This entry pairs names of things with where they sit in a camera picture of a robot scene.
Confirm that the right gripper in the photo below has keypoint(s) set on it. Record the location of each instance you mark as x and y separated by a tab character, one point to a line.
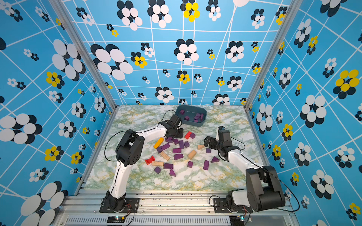
212	141

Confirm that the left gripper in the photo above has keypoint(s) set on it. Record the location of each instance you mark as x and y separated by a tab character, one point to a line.
181	134

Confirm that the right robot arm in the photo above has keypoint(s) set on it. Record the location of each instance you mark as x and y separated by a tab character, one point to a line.
263	188

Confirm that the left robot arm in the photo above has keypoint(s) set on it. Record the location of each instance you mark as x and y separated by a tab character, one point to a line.
128	152

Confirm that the teal storage bin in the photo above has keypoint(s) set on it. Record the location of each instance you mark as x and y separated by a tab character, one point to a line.
191	111

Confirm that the yellow brick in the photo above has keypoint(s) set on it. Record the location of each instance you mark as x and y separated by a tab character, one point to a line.
159	142

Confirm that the red brick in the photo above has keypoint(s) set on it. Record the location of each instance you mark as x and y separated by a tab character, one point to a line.
187	136

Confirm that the purple triangle block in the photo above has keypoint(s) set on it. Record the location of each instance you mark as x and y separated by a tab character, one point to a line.
172	173
215	160

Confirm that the natural wood brick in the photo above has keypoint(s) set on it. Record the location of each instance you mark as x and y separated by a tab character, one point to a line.
192	154
165	156
157	163

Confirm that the red arch block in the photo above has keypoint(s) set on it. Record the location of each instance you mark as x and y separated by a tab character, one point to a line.
150	160

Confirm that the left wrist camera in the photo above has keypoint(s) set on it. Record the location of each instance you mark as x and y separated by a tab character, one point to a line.
175	118

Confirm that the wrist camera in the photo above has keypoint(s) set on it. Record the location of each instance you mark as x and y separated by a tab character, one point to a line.
175	118
224	136

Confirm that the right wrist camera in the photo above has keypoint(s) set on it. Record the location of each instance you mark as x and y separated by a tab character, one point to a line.
224	136

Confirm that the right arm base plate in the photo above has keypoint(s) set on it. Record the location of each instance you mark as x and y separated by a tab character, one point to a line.
224	206

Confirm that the aluminium rail frame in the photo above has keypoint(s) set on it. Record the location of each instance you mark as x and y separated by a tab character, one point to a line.
167	208

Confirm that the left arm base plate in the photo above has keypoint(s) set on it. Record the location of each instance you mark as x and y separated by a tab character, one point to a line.
125	205

